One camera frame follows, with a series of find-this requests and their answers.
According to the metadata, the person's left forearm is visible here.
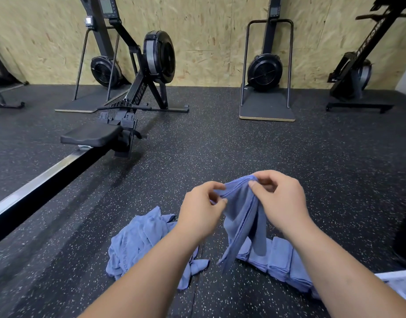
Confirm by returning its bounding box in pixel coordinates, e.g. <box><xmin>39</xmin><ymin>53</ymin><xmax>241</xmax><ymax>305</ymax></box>
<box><xmin>80</xmin><ymin>225</ymin><xmax>204</xmax><ymax>318</ymax></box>

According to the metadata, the black ski trainer grey platform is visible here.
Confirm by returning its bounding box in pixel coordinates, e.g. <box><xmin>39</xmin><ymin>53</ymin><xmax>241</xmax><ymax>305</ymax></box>
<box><xmin>55</xmin><ymin>0</ymin><xmax>132</xmax><ymax>114</ymax></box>

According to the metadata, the black ski trainer wooden-edged platform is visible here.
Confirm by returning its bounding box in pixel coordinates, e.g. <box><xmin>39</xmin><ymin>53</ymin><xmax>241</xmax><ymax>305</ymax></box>
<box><xmin>239</xmin><ymin>0</ymin><xmax>297</xmax><ymax>122</ymax></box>

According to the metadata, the blue towel pile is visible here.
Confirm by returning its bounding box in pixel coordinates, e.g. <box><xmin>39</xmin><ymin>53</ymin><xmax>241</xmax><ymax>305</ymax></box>
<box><xmin>105</xmin><ymin>206</ymin><xmax>210</xmax><ymax>291</ymax></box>

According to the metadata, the person's right hand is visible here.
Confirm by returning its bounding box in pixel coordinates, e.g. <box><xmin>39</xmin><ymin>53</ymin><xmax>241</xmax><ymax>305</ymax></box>
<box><xmin>248</xmin><ymin>170</ymin><xmax>316</xmax><ymax>239</ymax></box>

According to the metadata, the person's right forearm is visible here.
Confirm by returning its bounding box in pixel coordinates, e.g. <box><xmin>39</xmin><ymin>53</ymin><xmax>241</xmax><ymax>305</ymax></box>
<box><xmin>292</xmin><ymin>220</ymin><xmax>406</xmax><ymax>318</ymax></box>

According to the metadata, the black rowing machine with rail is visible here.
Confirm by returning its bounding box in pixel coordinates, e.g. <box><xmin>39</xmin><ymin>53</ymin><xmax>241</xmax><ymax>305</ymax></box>
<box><xmin>0</xmin><ymin>0</ymin><xmax>191</xmax><ymax>249</ymax></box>

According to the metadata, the white perforated metal rack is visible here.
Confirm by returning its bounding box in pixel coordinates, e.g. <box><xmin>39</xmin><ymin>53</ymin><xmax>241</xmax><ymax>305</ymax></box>
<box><xmin>375</xmin><ymin>267</ymin><xmax>406</xmax><ymax>305</ymax></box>

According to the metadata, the person's left hand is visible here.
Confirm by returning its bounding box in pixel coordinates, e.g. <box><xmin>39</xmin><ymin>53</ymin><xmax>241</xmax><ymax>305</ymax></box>
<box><xmin>177</xmin><ymin>181</ymin><xmax>228</xmax><ymax>244</ymax></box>

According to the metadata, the black upright exercise machine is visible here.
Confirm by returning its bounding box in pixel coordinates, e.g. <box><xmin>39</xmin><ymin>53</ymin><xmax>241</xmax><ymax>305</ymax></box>
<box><xmin>325</xmin><ymin>0</ymin><xmax>406</xmax><ymax>114</ymax></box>

